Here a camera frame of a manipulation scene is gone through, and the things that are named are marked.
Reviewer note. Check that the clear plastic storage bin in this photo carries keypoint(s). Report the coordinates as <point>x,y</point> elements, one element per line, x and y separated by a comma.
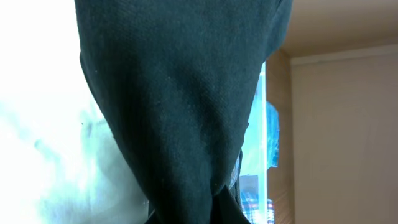
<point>253,176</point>

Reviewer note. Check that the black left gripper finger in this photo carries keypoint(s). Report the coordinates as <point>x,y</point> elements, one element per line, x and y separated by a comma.
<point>225,209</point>

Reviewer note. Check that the cream cloth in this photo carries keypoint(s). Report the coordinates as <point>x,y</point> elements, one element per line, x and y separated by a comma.
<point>59,160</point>

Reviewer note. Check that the black garment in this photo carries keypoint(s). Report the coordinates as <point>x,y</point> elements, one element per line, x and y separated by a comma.
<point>175,81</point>

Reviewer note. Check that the red blue plaid shirt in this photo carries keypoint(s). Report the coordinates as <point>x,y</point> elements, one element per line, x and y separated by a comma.
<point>250,205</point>

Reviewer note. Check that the blue folded jeans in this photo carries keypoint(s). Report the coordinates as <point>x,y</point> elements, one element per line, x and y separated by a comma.
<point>272,135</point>

